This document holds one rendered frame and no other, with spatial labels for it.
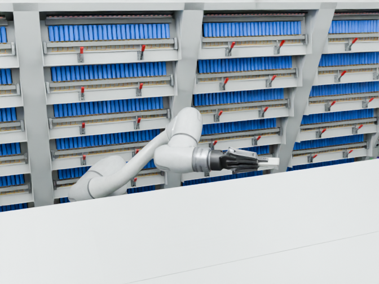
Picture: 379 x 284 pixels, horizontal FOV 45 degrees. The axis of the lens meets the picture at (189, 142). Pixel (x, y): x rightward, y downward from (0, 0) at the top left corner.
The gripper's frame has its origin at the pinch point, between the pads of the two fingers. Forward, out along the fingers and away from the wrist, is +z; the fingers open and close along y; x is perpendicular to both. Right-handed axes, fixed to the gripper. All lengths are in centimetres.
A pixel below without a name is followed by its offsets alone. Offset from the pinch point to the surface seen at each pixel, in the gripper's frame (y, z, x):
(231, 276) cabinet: 55, 4, -67
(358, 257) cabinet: 47, 24, -57
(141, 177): -67, -78, 38
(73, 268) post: 63, -19, -72
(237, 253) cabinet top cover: 54, 4, -62
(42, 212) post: 63, -30, -62
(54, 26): 27, -91, 47
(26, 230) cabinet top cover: 64, -30, -66
